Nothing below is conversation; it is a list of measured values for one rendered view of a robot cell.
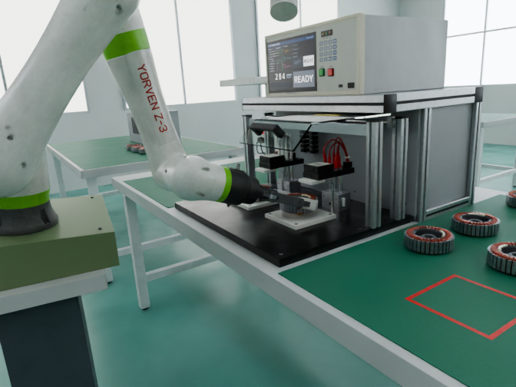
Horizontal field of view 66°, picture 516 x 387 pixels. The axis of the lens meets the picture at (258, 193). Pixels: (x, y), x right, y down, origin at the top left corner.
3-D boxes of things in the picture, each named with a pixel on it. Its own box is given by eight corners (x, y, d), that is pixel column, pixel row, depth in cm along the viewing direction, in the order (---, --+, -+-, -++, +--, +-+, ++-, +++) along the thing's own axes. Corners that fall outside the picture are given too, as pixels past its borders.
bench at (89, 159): (100, 288, 248) (80, 170, 229) (60, 218, 399) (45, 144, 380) (249, 244, 305) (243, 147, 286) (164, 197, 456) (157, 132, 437)
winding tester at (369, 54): (358, 94, 107) (359, 12, 101) (267, 97, 142) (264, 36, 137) (445, 87, 127) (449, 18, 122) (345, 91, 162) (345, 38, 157)
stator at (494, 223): (498, 240, 98) (500, 226, 97) (448, 234, 104) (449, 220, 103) (499, 226, 107) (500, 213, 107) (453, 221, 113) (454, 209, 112)
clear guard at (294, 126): (292, 151, 89) (292, 124, 88) (239, 143, 109) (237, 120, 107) (390, 135, 106) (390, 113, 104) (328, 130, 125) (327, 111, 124)
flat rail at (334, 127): (372, 137, 101) (372, 124, 100) (246, 126, 152) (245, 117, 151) (375, 136, 102) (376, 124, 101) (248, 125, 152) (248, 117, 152)
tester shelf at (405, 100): (384, 114, 97) (385, 94, 96) (242, 110, 153) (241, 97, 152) (482, 101, 120) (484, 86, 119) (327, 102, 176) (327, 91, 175)
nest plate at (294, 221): (296, 229, 108) (295, 226, 108) (264, 217, 120) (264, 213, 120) (336, 218, 116) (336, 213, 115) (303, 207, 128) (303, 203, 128)
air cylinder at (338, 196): (338, 212, 121) (338, 194, 120) (322, 206, 127) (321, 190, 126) (350, 208, 124) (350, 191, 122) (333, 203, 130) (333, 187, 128)
